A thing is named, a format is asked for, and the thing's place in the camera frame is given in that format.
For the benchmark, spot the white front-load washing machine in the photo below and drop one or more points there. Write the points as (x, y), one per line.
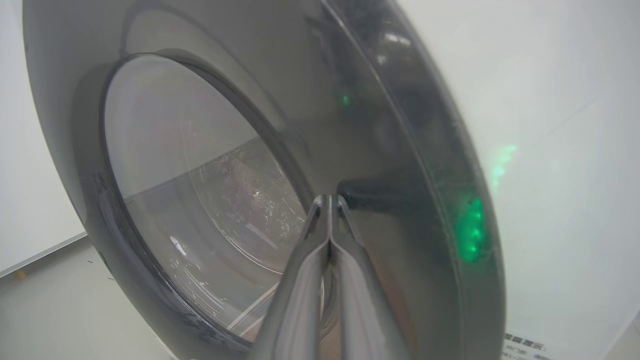
(565, 125)

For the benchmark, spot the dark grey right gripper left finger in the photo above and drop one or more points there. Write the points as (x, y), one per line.
(297, 310)

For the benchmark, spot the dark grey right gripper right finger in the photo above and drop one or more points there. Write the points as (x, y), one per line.
(365, 320)

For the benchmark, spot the grey round glass washer door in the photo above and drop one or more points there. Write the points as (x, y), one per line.
(200, 165)

